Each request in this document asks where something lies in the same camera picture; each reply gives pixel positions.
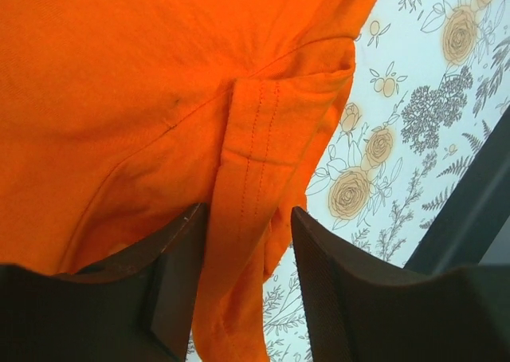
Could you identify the floral patterned table mat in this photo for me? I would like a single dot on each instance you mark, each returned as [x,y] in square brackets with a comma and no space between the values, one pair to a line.
[431,84]

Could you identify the orange t shirt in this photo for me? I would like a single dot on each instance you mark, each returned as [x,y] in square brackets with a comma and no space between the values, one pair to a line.
[116,115]

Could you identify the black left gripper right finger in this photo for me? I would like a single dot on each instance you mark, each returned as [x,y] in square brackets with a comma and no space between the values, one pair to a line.
[361,308]

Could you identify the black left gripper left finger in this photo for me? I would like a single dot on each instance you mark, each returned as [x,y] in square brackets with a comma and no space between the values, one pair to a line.
[135,305]

